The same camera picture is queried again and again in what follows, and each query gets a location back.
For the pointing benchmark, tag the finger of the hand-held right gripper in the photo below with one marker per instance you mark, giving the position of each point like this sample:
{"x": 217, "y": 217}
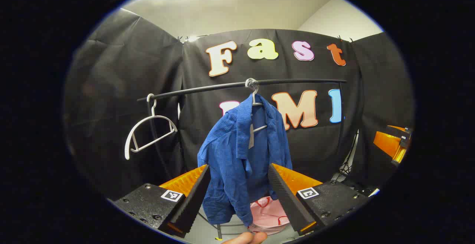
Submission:
{"x": 387, "y": 144}

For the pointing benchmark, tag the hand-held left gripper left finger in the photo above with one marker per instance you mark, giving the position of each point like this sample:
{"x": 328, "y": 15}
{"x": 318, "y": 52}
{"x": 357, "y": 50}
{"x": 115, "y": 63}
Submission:
{"x": 193, "y": 199}

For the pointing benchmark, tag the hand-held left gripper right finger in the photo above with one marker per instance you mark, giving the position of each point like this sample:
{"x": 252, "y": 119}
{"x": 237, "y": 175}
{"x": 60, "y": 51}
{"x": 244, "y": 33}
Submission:
{"x": 285, "y": 199}

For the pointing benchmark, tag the pink laundry hamper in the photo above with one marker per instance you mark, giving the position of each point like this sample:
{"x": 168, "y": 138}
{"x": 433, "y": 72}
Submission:
{"x": 269, "y": 214}

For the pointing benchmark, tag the white plastic hanger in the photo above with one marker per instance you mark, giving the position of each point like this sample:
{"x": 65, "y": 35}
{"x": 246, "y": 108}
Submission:
{"x": 138, "y": 126}
{"x": 254, "y": 96}

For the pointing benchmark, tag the black clothes rack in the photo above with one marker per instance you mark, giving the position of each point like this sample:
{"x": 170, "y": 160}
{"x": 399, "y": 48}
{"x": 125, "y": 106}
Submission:
{"x": 207, "y": 87}

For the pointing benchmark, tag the black tripod stand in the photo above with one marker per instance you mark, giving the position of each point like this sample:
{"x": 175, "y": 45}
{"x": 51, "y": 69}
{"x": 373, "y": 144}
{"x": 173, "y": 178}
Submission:
{"x": 345, "y": 168}

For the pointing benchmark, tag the black backdrop cloth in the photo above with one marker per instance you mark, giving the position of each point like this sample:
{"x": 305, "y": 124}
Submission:
{"x": 122, "y": 88}

